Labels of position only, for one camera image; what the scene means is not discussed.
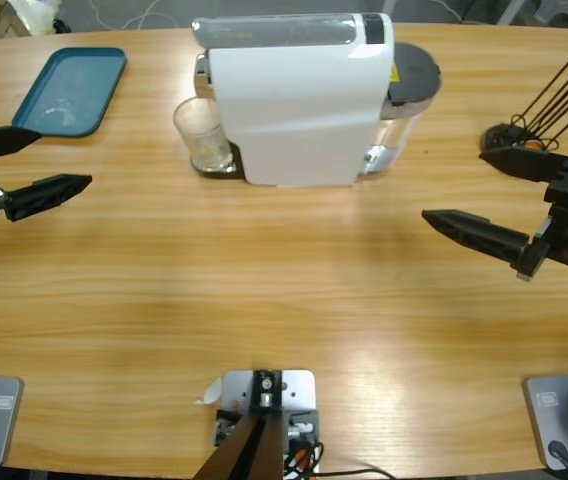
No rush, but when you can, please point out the dark camera post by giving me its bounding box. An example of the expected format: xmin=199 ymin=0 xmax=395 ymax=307
xmin=198 ymin=369 xmax=285 ymax=480

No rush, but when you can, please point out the white capsule coffee machine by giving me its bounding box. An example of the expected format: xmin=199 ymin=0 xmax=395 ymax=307
xmin=191 ymin=12 xmax=443 ymax=190

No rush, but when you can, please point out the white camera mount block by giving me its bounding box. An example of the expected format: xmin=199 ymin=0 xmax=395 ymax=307
xmin=213 ymin=368 xmax=321 ymax=480

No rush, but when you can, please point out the white floor cable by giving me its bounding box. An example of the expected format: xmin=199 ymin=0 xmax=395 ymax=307
xmin=86 ymin=0 xmax=198 ymax=32

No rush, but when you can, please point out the clear drinking glass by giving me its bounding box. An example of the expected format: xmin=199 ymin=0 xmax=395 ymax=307
xmin=172 ymin=96 xmax=238 ymax=174

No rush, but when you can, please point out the black cable at mount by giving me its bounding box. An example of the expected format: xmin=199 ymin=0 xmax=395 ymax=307
xmin=283 ymin=439 xmax=395 ymax=480

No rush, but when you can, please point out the black wire capsule holder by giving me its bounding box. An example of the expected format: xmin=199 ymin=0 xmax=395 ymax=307
xmin=481 ymin=32 xmax=568 ymax=152

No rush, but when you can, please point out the chrome coffee machine lever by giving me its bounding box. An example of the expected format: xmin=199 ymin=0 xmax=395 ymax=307
xmin=191 ymin=13 xmax=360 ymax=47

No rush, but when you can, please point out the metal slotted drip tray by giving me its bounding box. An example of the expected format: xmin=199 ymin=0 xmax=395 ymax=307
xmin=189 ymin=139 xmax=245 ymax=180

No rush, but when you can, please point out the white plastic bag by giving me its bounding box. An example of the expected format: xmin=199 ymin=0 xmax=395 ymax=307
xmin=7 ymin=0 xmax=64 ymax=35

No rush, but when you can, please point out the teal plastic tray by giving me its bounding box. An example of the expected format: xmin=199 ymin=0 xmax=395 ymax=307
xmin=11 ymin=46 xmax=129 ymax=139

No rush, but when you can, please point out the white tape scrap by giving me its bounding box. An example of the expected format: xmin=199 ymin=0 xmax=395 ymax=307
xmin=193 ymin=377 xmax=224 ymax=406

